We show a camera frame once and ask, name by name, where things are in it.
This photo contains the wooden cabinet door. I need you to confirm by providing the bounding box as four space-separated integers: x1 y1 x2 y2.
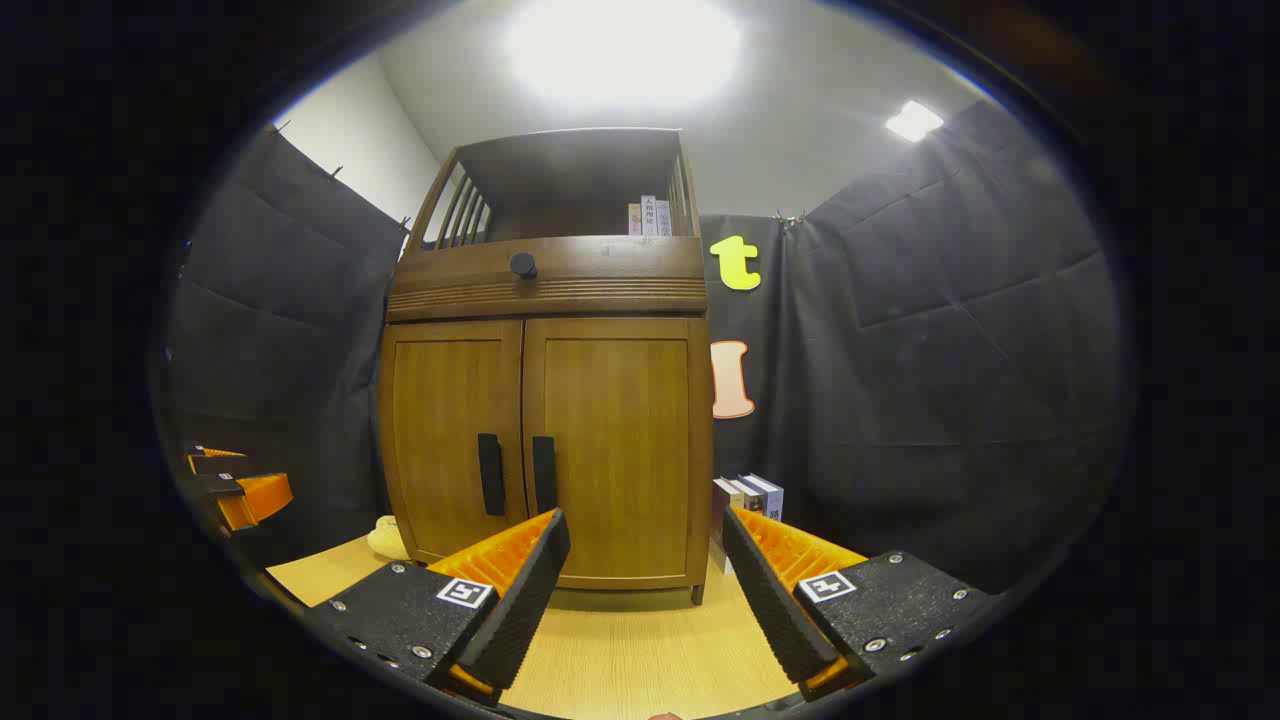
380 320 528 566
521 317 701 586

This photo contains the wooden cabinet drawer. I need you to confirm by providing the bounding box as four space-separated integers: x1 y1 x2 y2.
385 235 709 323

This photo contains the black backdrop cloth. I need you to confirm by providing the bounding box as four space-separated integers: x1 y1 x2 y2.
160 100 1136 601

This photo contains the black right door handle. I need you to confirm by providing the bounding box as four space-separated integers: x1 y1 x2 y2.
531 436 558 515

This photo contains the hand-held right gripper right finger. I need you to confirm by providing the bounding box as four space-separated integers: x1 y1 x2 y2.
722 505 1001 701

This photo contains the black door handle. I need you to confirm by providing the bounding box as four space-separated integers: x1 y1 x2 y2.
531 436 558 515
477 433 507 517

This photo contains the black left door handle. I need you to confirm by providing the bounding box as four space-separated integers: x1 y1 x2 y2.
477 433 507 517

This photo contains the small cream object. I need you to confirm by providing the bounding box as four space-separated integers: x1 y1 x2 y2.
367 515 411 561

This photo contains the wooden double-door shoe cabinet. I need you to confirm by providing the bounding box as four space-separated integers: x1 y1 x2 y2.
378 127 714 606

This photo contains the small ceiling light panel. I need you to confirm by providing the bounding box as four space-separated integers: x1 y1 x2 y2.
885 100 945 143

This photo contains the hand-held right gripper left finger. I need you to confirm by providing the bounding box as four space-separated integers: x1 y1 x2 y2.
300 507 572 706

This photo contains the large ceiling light panel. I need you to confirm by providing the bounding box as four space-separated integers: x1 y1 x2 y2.
508 0 743 106

